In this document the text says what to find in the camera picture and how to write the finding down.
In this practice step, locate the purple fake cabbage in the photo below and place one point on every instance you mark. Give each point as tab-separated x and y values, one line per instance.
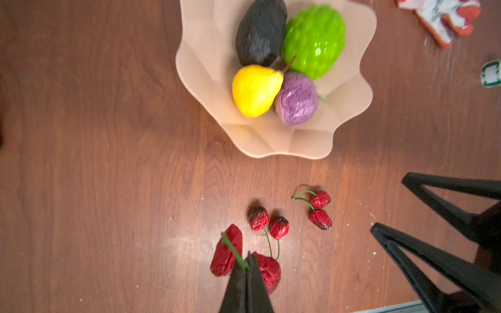
297	101

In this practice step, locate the dark fake avocado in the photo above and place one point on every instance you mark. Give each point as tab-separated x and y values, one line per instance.
261	32

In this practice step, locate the white red work glove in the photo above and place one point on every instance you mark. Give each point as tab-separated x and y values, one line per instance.
440	16

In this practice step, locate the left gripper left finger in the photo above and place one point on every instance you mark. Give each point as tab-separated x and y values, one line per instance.
235	296

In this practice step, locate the white tape roll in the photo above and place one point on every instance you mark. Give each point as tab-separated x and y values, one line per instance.
490	74

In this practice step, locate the green bumpy fake fruit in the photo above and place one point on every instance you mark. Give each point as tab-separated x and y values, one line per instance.
314	40

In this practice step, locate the yellow fake pear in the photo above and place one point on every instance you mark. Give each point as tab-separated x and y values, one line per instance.
255	87

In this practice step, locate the red cherry pair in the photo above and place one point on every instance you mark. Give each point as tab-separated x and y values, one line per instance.
317	202
277	227
228	253

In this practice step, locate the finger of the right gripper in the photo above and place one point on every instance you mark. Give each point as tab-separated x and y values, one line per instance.
471	206
480	287

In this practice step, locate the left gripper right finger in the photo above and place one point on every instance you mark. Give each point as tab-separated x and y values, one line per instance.
257	299

